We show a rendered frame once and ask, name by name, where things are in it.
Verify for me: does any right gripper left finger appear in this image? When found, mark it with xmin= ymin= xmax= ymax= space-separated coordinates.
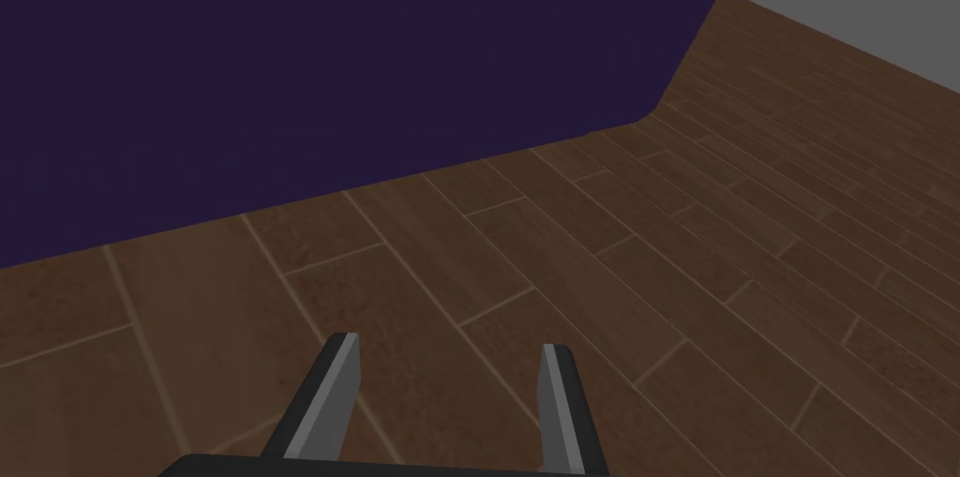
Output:
xmin=260 ymin=332 xmax=362 ymax=461

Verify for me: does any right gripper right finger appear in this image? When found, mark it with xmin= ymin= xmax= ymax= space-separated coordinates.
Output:
xmin=538 ymin=343 xmax=610 ymax=475

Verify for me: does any dark purple cabinet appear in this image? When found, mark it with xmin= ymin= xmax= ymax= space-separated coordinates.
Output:
xmin=0 ymin=0 xmax=752 ymax=271

